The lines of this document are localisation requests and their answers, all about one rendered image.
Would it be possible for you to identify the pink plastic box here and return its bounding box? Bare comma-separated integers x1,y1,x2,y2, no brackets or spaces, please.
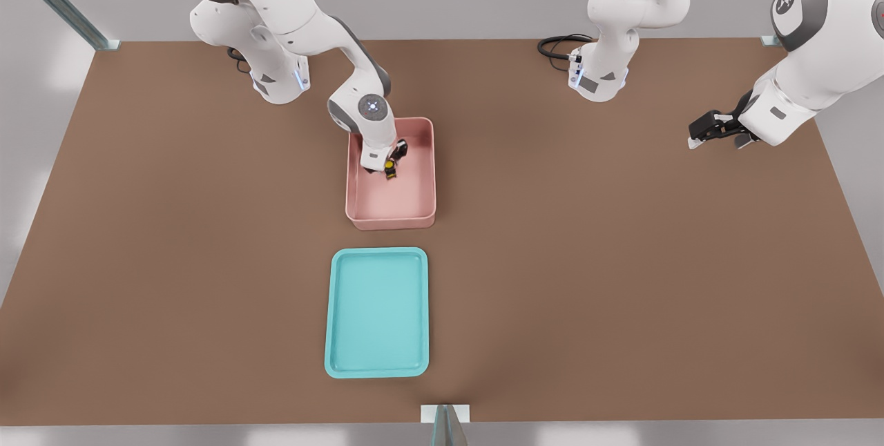
345,117,437,231

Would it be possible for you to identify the pale blue-green tray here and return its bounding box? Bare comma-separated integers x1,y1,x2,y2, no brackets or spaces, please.
324,247,430,379

